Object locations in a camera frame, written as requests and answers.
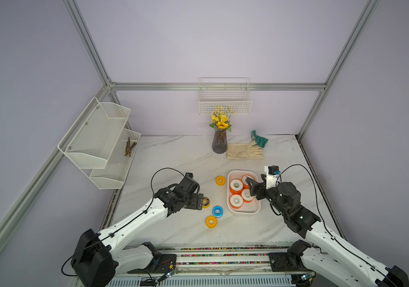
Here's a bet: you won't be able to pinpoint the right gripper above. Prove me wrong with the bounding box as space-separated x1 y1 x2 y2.
247 173 289 216

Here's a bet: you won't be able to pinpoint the small black yellow tape roll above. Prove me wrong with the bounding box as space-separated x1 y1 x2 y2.
202 197 210 209

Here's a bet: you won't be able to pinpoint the orange sealing tape roll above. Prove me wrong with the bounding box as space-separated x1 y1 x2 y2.
229 194 245 209
241 189 255 203
230 179 244 194
242 175 254 188

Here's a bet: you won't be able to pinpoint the blue sealing tape roll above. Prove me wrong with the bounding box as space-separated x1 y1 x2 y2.
212 206 223 218

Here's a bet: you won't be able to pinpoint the yellow sealing tape roll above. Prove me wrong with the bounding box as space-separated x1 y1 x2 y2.
215 176 226 186
205 216 218 228

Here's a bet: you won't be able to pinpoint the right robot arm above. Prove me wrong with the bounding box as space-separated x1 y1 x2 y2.
247 175 409 287

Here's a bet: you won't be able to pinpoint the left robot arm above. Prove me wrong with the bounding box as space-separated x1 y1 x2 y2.
70 173 204 287

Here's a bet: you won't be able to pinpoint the white storage box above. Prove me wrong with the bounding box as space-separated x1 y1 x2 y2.
227 170 261 215

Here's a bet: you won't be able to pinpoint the cream cotton glove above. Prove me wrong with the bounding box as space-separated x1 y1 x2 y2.
226 141 264 160

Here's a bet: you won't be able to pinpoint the purple glass vase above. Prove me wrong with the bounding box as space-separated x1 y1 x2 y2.
212 130 227 154

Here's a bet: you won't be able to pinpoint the yellow artificial flowers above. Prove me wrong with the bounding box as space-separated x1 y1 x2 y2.
209 106 235 132

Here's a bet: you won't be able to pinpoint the brown sticks bundle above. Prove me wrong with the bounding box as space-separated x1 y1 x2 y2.
124 138 137 157

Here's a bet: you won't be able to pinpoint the lower white mesh shelf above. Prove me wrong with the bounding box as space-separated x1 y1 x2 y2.
89 129 141 190

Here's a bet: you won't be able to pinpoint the white mesh shelf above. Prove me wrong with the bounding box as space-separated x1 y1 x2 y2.
58 98 130 169
89 129 141 190

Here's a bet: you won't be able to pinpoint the upper white mesh shelf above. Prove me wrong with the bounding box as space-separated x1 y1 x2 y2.
58 98 130 169

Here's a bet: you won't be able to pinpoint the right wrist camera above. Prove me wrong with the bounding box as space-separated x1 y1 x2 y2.
264 165 280 190

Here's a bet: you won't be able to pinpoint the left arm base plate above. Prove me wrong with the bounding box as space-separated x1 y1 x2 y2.
128 242 177 274

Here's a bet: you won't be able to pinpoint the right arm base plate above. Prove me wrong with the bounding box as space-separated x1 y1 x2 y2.
269 240 312 272

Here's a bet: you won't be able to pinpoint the white wire wall basket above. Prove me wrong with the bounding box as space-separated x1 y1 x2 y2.
199 77 252 116

